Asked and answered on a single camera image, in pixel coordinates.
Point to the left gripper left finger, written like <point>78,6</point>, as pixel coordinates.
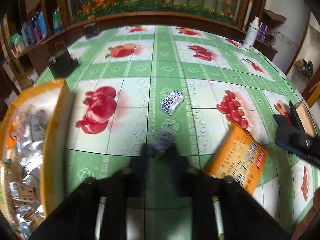
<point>126,183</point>

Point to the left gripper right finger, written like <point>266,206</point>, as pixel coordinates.
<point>190,182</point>

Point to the orange soda cracker bag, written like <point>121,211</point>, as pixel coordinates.
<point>239,156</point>

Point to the blue white patterned candy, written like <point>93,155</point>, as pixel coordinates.
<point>171,102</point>

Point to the person hand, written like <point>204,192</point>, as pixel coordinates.
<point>306,119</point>

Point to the silver foil snack bag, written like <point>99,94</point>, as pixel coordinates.
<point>26,166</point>

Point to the yellow snack storage box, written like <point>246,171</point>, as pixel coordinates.
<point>55,96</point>

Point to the green fruit pattern tablecloth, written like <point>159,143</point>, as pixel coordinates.
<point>155,84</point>

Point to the purple bottles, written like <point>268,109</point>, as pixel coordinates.
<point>262,32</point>

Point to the white spray bottle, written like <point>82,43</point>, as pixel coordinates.
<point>251,34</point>

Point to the black round canister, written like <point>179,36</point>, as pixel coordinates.
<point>62,64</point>

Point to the small black jar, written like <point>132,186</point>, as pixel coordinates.
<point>91,30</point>

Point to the grey water jug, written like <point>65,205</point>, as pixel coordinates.
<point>27,34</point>

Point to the blue water bottle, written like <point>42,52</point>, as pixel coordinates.
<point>41,25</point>

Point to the dark wooden shelf cabinet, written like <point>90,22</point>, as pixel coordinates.
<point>33,30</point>

